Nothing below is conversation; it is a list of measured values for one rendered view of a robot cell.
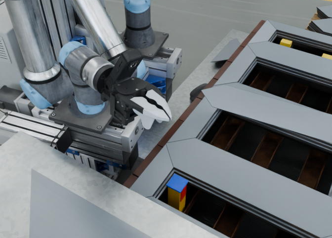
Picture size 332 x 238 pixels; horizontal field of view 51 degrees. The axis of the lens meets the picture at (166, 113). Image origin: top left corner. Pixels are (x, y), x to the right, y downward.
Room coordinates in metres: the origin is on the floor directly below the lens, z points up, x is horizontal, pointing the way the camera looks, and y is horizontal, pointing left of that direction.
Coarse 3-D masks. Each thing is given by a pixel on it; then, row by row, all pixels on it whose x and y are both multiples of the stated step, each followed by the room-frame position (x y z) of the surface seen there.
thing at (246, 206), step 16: (320, 48) 1.74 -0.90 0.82; (272, 64) 1.56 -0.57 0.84; (240, 80) 1.41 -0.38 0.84; (320, 80) 1.42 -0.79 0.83; (272, 96) 1.28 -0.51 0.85; (208, 128) 1.09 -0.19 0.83; (272, 128) 1.09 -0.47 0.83; (320, 144) 0.99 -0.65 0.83; (192, 176) 0.81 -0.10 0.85; (160, 192) 0.75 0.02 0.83; (208, 192) 0.76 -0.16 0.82; (224, 192) 0.74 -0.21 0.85; (240, 208) 0.69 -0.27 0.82; (256, 208) 0.68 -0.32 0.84; (272, 224) 0.63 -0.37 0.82; (288, 224) 0.62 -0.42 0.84
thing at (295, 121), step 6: (294, 108) 1.19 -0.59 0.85; (300, 108) 1.19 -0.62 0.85; (306, 108) 1.19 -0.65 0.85; (288, 114) 1.15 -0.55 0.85; (294, 114) 1.15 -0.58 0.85; (300, 114) 1.15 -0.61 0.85; (306, 114) 1.15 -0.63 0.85; (288, 120) 1.11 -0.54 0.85; (294, 120) 1.11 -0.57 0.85; (300, 120) 1.11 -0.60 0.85; (288, 126) 1.07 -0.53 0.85; (294, 126) 1.07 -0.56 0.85; (300, 126) 1.07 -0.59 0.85; (300, 132) 1.04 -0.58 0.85
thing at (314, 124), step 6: (312, 114) 1.15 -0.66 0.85; (318, 114) 1.15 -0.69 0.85; (324, 114) 1.15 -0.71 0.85; (306, 120) 1.11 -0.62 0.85; (312, 120) 1.11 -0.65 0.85; (318, 120) 1.11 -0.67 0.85; (324, 120) 1.11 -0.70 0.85; (306, 126) 1.07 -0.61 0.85; (312, 126) 1.07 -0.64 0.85; (318, 126) 1.07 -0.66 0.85; (306, 132) 1.04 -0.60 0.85; (312, 132) 1.04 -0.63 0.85; (318, 132) 1.04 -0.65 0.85; (318, 138) 1.00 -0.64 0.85
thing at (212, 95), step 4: (224, 84) 1.36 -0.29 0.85; (212, 88) 1.33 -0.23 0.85; (216, 88) 1.33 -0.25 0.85; (220, 88) 1.33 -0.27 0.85; (208, 92) 1.30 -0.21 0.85; (212, 92) 1.30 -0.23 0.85; (216, 92) 1.30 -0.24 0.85; (208, 96) 1.27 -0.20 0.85; (212, 96) 1.27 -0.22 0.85; (216, 96) 1.27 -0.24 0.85; (208, 100) 1.25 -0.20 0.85; (212, 100) 1.25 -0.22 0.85; (212, 104) 1.22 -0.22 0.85
